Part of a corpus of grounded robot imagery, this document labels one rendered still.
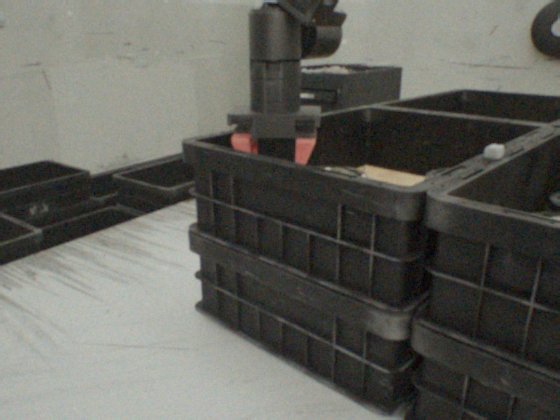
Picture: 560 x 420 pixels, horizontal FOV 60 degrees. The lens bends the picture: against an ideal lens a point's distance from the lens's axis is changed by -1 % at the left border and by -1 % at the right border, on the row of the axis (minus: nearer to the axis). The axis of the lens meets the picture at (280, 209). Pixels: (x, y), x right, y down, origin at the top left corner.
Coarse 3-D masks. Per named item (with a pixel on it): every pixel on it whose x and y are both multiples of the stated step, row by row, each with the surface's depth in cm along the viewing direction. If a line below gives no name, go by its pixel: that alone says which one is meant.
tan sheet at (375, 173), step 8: (360, 168) 82; (368, 168) 82; (376, 168) 82; (368, 176) 77; (376, 176) 77; (384, 176) 77; (392, 176) 77; (400, 176) 77; (408, 176) 77; (416, 176) 78; (400, 184) 73; (408, 184) 73
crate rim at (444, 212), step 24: (528, 144) 53; (480, 168) 43; (432, 192) 37; (456, 192) 38; (432, 216) 36; (456, 216) 34; (480, 216) 33; (504, 216) 32; (528, 216) 32; (480, 240) 34; (504, 240) 33; (528, 240) 32; (552, 240) 31
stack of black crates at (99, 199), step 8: (128, 168) 218; (96, 176) 205; (104, 176) 208; (112, 176) 211; (88, 184) 203; (96, 184) 206; (104, 184) 209; (112, 184) 212; (96, 192) 207; (104, 192) 210; (112, 192) 213; (96, 200) 176; (104, 200) 177; (112, 200) 180; (96, 208) 179
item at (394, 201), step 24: (456, 120) 72; (480, 120) 69; (192, 144) 53; (504, 144) 53; (216, 168) 51; (240, 168) 49; (264, 168) 46; (288, 168) 44; (312, 168) 43; (456, 168) 44; (312, 192) 43; (336, 192) 41; (360, 192) 40; (384, 192) 38; (408, 192) 37; (408, 216) 38
